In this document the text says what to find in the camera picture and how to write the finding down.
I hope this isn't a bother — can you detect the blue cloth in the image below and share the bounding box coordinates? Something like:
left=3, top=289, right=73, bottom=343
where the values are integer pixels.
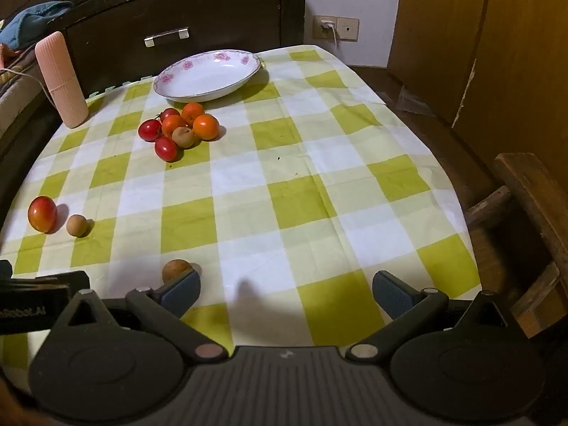
left=0, top=1, right=74, bottom=49

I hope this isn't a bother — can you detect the brown wooden wardrobe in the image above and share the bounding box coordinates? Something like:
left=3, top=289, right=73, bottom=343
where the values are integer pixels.
left=388, top=0, right=568, bottom=165

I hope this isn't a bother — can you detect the dark wooden drawer cabinet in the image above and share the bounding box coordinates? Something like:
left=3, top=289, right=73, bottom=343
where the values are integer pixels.
left=47, top=0, right=308, bottom=98

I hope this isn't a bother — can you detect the beige wall socket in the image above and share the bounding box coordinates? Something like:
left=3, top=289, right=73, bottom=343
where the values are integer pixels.
left=313, top=15, right=338, bottom=40
left=337, top=17, right=360, bottom=42

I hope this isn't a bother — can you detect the pink ribbed cup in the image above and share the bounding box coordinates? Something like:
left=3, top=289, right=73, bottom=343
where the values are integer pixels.
left=35, top=31, right=88, bottom=129

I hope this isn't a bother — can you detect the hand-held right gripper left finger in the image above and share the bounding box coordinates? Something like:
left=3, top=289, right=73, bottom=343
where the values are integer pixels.
left=52, top=270, right=228, bottom=362

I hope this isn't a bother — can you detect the green white checked tablecloth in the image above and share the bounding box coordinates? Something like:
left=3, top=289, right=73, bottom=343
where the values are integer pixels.
left=0, top=44, right=482, bottom=373

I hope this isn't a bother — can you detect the silver drawer handle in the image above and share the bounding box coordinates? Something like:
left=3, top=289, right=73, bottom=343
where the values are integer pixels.
left=144, top=27, right=191, bottom=48

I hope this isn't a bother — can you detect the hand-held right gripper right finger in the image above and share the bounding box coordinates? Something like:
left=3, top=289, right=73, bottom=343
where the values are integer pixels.
left=346, top=270, right=521, bottom=362

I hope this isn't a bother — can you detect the light brown longan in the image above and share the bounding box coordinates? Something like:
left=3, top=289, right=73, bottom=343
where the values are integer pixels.
left=66, top=214, right=88, bottom=237
left=172, top=127, right=196, bottom=149

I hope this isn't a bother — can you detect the white cable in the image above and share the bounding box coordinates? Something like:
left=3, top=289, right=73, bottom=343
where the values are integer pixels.
left=0, top=68, right=58, bottom=108

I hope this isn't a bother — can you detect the small orange mandarin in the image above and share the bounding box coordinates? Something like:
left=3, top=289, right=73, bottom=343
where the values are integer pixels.
left=181, top=102, right=205, bottom=126
left=192, top=114, right=220, bottom=140
left=162, top=115, right=187, bottom=137

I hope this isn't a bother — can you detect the wooden stool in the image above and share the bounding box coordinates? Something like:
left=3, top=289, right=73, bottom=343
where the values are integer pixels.
left=464, top=152, right=568, bottom=338

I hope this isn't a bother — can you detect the white charger plug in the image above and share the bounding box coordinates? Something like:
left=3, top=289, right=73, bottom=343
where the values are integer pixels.
left=320, top=18, right=340, bottom=54

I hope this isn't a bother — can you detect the large red tomato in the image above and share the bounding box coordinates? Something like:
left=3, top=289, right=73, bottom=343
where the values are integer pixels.
left=28, top=196, right=58, bottom=234

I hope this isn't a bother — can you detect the white floral plate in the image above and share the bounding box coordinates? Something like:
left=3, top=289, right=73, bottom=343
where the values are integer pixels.
left=153, top=50, right=262, bottom=103

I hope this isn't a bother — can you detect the dark brown longan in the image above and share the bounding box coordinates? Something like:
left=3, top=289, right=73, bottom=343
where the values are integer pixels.
left=162, top=259, right=193, bottom=284

